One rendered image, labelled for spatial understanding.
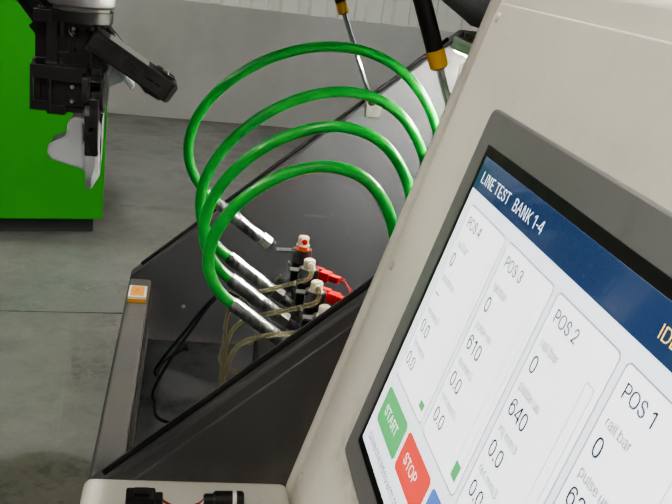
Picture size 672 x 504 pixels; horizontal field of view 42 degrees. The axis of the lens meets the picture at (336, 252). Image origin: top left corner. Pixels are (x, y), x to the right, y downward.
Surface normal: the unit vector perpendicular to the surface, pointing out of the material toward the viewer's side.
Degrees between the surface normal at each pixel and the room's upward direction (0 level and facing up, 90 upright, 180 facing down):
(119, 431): 0
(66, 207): 90
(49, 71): 90
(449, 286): 76
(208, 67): 90
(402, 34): 90
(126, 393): 0
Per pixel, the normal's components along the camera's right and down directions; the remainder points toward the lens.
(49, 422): 0.13, -0.94
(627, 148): -0.92, -0.29
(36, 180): 0.37, 0.35
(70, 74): 0.14, 0.35
